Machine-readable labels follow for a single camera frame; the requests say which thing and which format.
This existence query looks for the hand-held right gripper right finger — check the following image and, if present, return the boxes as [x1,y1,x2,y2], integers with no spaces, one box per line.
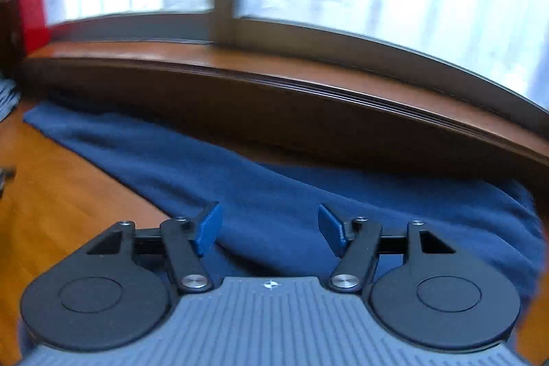
[317,204,456,293]

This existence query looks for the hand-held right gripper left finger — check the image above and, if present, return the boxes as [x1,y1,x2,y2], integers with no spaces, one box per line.
[86,201,224,293]

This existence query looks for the dark blue pants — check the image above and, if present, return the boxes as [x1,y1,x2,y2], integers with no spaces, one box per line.
[23,102,545,298]

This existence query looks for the grey striped cloth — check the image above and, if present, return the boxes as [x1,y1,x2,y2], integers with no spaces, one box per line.
[0,79,21,122]

